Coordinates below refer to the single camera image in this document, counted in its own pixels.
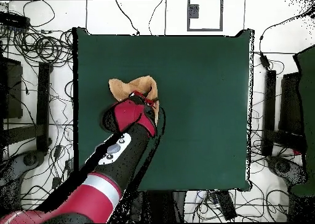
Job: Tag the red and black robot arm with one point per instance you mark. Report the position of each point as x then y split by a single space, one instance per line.
118 155

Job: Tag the green hanging cloth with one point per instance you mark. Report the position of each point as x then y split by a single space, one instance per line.
307 110

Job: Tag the dark green table cloth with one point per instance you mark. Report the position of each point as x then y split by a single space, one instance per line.
196 110

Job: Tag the black stand bar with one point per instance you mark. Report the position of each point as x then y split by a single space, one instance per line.
43 105
269 110

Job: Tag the dark grey block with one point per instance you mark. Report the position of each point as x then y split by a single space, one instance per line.
194 12

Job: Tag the orange terry towel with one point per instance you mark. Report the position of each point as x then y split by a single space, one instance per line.
123 87

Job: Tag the black power strip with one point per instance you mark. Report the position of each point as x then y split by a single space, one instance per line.
14 21
69 165
226 204

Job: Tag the black power adapter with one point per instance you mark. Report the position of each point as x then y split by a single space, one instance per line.
56 183
264 61
57 151

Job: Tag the black furniture panel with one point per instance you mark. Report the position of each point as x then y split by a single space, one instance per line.
12 91
290 103

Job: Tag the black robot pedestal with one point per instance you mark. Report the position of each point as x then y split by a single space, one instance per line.
160 206

